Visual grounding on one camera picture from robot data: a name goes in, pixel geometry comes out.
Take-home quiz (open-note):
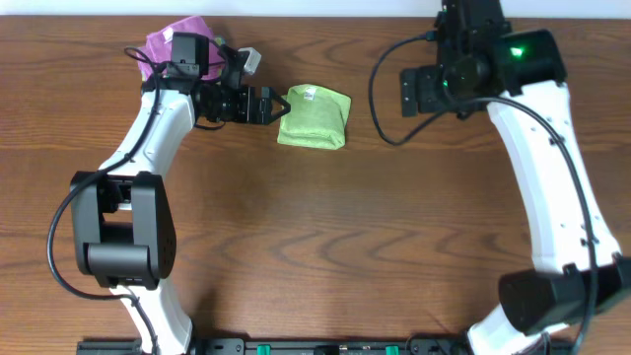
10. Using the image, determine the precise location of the green microfiber cloth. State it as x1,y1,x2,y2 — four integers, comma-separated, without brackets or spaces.
277,84,352,150

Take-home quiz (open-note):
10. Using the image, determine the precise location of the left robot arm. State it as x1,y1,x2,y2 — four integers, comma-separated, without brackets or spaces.
63,77,291,354

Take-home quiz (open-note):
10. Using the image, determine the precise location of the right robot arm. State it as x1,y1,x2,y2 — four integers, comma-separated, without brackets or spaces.
402,27,630,354

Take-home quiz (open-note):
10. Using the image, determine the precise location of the purple folded cloth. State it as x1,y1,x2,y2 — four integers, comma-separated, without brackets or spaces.
141,16,225,80

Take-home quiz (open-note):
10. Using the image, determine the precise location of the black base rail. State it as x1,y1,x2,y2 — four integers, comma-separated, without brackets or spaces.
76,337,573,355

